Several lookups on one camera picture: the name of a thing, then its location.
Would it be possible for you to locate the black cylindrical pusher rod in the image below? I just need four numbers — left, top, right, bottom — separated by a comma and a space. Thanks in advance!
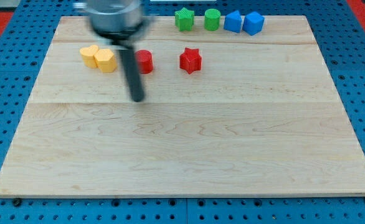
119, 40, 145, 102

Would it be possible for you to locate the red cylinder block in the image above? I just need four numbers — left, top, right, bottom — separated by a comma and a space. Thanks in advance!
135, 50, 154, 74

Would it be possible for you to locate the yellow pentagon block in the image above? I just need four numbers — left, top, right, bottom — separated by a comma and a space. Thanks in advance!
94, 49, 117, 73

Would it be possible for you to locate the yellow heart block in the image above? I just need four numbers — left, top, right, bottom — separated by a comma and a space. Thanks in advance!
79, 45, 99, 68

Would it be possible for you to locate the red star block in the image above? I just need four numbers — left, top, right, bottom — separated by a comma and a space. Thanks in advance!
179, 47, 202, 74

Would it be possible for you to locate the green star block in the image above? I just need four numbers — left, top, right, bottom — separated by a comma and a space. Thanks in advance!
174, 7, 195, 32

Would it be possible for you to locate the green cylinder block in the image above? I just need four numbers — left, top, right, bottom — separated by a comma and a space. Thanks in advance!
204, 9, 221, 31

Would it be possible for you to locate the blue triangle block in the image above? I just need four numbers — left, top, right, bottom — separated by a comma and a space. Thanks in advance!
223, 10, 242, 33

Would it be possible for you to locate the light wooden board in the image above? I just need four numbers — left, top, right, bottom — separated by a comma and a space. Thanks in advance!
0, 16, 365, 198

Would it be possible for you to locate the blue cube block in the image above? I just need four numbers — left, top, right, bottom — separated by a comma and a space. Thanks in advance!
242, 11, 265, 35

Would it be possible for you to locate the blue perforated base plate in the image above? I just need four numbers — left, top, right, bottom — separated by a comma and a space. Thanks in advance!
0, 0, 365, 223

